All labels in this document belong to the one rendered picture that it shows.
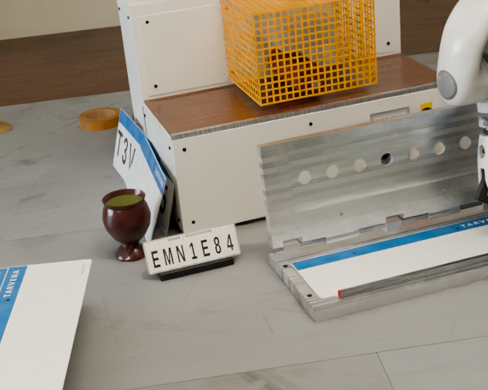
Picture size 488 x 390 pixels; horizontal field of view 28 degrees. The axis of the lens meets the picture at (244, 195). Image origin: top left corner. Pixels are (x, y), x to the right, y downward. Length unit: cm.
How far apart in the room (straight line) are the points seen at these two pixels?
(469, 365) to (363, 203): 39
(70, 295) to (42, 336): 11
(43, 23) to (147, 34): 153
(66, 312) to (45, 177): 76
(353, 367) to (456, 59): 49
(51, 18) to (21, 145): 108
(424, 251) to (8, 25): 208
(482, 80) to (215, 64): 59
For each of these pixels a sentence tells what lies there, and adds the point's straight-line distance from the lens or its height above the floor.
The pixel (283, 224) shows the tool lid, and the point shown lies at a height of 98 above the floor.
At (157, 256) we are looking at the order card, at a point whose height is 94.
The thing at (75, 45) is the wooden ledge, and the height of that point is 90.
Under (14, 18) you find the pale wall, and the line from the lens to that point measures 336.
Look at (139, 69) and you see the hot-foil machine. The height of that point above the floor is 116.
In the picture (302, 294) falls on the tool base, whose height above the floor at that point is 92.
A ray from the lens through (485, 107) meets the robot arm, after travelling 158.
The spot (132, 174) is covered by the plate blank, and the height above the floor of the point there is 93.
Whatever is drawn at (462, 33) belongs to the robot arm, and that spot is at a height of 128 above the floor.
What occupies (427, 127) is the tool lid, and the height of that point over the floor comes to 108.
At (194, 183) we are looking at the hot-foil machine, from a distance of 171.
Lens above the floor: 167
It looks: 24 degrees down
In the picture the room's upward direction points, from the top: 6 degrees counter-clockwise
